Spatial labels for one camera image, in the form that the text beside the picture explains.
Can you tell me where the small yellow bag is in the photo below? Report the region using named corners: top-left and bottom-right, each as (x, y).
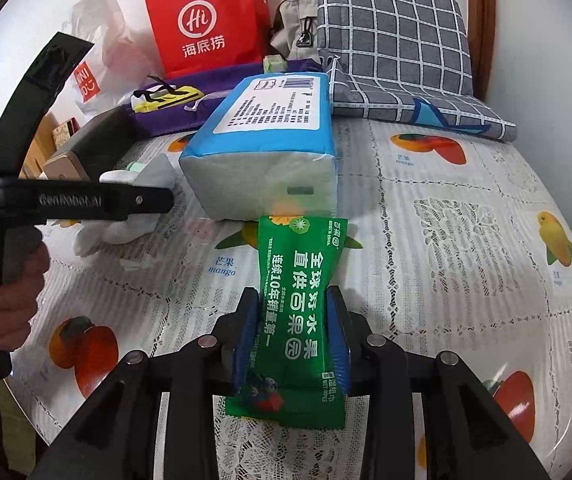
top-left (132, 85), bottom-right (205, 114)

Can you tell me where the blue tissue pack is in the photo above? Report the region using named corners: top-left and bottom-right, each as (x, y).
top-left (178, 72), bottom-right (339, 222)

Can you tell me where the white plastic shopping bag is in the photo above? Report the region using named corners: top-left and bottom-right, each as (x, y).
top-left (68, 0), bottom-right (167, 117)

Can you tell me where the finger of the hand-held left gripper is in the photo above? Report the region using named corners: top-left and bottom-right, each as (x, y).
top-left (0, 176), bottom-right (175, 222)
top-left (0, 31), bottom-right (96, 181)

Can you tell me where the fruit print tablecloth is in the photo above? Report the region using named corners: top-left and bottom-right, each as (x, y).
top-left (8, 115), bottom-right (572, 480)

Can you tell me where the green wet wipes packet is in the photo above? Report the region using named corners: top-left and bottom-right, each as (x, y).
top-left (223, 215), bottom-right (351, 429)

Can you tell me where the wooden door frame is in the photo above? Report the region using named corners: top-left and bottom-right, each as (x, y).
top-left (466, 0), bottom-right (497, 102)

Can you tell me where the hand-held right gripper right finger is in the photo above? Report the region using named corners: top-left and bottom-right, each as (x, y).
top-left (327, 285), bottom-right (549, 480)

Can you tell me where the dark green tissue box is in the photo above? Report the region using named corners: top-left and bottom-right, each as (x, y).
top-left (43, 107), bottom-right (135, 182)

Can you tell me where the grey fabric bag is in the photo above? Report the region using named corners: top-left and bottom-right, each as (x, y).
top-left (270, 0), bottom-right (320, 61)

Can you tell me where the red paper shopping bag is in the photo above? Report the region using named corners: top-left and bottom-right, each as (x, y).
top-left (144, 0), bottom-right (270, 80)

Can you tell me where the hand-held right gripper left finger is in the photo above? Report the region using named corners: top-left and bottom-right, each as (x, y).
top-left (53, 287), bottom-right (259, 480)

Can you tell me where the purple towel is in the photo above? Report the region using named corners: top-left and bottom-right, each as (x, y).
top-left (125, 57), bottom-right (325, 139)

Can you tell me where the grey checked cloth bag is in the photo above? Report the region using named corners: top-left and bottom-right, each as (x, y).
top-left (316, 0), bottom-right (518, 142)

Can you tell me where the person's left hand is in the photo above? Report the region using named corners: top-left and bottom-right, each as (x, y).
top-left (0, 246), bottom-right (51, 352)

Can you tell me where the brown illustrated book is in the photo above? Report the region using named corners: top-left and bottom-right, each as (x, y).
top-left (52, 119), bottom-right (80, 149)

